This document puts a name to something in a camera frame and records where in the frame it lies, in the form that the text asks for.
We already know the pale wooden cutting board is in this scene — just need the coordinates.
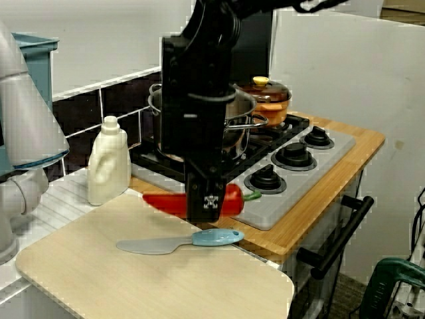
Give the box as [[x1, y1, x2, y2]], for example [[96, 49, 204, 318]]
[[15, 194, 296, 319]]

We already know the brown lid yellow knob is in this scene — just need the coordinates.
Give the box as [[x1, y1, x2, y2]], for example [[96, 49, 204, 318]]
[[236, 76, 292, 104]]

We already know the black stove knob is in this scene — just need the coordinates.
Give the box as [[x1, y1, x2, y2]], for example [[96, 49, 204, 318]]
[[298, 126, 335, 150], [244, 164, 287, 194], [270, 142, 317, 172]]

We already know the white detergent bottle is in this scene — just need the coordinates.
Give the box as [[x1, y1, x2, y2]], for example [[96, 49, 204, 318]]
[[87, 115, 132, 207]]

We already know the brown cardboard box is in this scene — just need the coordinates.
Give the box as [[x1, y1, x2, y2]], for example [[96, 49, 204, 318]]
[[380, 0, 425, 26]]

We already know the grey toy faucet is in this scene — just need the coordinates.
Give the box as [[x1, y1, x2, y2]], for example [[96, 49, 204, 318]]
[[0, 19, 70, 265]]

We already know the red toy chili pepper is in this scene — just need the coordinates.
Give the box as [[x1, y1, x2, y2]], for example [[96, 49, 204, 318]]
[[142, 183, 262, 219]]

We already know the black burner grate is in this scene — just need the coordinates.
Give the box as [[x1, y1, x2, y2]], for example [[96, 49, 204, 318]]
[[129, 132, 275, 187], [248, 112, 311, 150]]

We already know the white toy oven front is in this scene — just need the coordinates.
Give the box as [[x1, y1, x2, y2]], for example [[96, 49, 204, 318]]
[[282, 167, 368, 319]]

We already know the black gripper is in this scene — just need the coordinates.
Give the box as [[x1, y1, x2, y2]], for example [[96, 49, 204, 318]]
[[161, 95, 237, 224]]

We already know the dark green tool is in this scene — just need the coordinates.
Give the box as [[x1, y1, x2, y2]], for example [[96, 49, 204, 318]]
[[359, 257, 425, 319]]

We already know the black oven door handle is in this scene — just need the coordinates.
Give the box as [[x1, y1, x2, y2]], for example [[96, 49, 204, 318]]
[[296, 195, 375, 280]]

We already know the grey gas stove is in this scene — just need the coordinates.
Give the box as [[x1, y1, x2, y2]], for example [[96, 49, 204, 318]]
[[132, 124, 357, 231]]

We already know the stainless steel pot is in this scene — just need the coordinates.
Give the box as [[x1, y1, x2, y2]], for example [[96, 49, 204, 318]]
[[147, 82, 269, 165]]

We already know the white backdrop board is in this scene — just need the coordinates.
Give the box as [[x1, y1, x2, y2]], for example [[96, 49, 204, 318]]
[[270, 5, 425, 276]]

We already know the blue handled toy knife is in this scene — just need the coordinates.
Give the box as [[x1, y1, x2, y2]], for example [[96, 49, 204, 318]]
[[116, 228, 245, 256]]

